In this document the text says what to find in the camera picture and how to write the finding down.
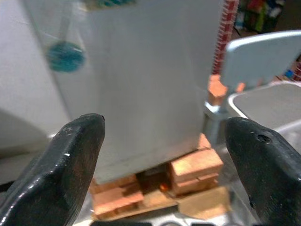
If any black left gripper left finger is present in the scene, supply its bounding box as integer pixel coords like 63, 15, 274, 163
0, 113, 106, 226

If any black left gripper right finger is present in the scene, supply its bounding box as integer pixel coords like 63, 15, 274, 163
225, 117, 301, 226

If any white fridge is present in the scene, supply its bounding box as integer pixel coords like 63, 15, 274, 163
22, 0, 224, 186

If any wooden block stack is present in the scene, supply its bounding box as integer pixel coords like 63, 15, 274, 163
90, 174, 145, 221
169, 133, 224, 196

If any flat wooden board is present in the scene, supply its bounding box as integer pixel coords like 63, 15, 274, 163
141, 186, 232, 219

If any teal round magnet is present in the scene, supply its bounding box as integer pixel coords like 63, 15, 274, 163
44, 40, 87, 73

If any colourful packaged goods pile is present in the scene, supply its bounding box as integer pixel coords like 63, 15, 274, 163
235, 0, 301, 32

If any teal patterned magnet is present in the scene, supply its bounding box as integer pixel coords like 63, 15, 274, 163
79, 0, 137, 10

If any red white patterned post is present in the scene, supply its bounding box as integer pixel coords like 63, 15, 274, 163
211, 0, 239, 76

